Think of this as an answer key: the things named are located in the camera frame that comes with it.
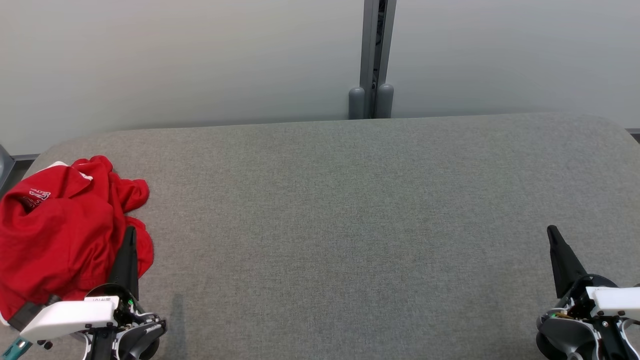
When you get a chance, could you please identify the grey cylindrical post foot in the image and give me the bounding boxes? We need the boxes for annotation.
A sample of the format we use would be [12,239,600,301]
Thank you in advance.
[348,86,367,120]
[375,83,395,119]

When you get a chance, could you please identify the red shorts with white stripe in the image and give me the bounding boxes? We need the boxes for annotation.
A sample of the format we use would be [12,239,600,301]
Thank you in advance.
[0,160,127,326]

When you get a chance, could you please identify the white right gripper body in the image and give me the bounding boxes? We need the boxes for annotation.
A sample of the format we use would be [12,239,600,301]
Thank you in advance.
[556,273,640,321]

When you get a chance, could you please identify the left camera cable teal plug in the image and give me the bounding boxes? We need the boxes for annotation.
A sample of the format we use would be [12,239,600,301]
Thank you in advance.
[0,336,33,360]

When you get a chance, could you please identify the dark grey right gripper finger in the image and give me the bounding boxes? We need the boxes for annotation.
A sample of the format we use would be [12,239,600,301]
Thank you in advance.
[546,225,589,300]

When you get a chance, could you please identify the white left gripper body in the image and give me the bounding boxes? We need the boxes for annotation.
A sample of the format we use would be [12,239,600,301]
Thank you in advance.
[20,282,139,344]

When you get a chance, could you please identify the grey metal partition post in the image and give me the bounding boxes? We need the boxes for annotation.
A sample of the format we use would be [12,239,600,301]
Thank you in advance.
[359,0,398,120]

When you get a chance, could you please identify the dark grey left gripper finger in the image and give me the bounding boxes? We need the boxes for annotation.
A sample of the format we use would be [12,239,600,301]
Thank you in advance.
[110,226,140,299]

